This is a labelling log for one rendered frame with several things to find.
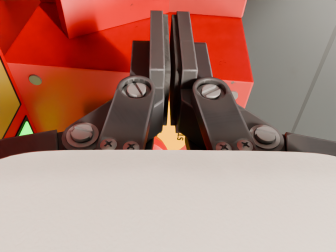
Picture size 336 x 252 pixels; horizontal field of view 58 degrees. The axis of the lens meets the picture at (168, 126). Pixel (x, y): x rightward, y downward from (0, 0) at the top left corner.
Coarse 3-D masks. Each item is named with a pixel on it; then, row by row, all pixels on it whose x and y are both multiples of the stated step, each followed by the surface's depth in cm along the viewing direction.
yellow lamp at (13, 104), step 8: (0, 64) 18; (0, 72) 18; (0, 80) 18; (8, 80) 19; (0, 88) 18; (8, 88) 19; (0, 96) 18; (8, 96) 19; (0, 104) 18; (8, 104) 19; (16, 104) 20; (0, 112) 18; (8, 112) 19; (0, 120) 18; (8, 120) 19; (0, 128) 18; (0, 136) 18
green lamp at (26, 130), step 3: (27, 123) 22; (24, 126) 21; (27, 126) 22; (24, 129) 21; (27, 129) 22; (30, 129) 22; (21, 132) 21; (24, 132) 21; (27, 132) 22; (30, 132) 22
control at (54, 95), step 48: (48, 0) 24; (96, 0) 20; (144, 0) 22; (192, 0) 23; (240, 0) 23; (0, 48) 18; (48, 48) 20; (96, 48) 20; (240, 48) 21; (48, 96) 21; (96, 96) 21; (240, 96) 20
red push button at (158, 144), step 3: (156, 135) 22; (156, 138) 20; (159, 138) 21; (156, 141) 20; (159, 141) 20; (162, 141) 21; (153, 144) 20; (156, 144) 20; (159, 144) 20; (162, 144) 20; (153, 147) 20; (156, 147) 20; (159, 147) 20; (162, 147) 20; (165, 147) 21
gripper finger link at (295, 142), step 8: (288, 136) 9; (296, 136) 9; (304, 136) 10; (288, 144) 9; (296, 144) 9; (304, 144) 9; (312, 144) 9; (320, 144) 9; (328, 144) 9; (320, 152) 9; (328, 152) 9
